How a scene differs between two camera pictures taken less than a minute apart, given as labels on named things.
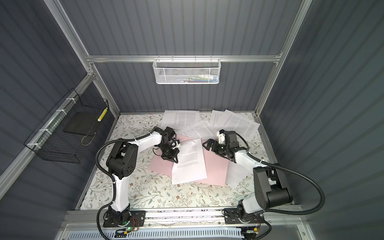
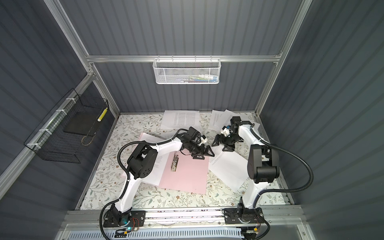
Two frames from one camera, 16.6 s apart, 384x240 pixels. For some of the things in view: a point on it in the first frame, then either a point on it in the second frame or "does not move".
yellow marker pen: (99, 119) does not move
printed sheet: (201, 130) → (230, 166)
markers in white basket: (201, 78) does not move
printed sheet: (190, 166) → (154, 177)
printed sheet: (217, 118) does not move
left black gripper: (176, 151) → (200, 153)
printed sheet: (179, 119) does not move
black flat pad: (83, 123) does not move
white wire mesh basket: (186, 71) does not move
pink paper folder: (215, 167) → (191, 175)
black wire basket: (65, 134) does not move
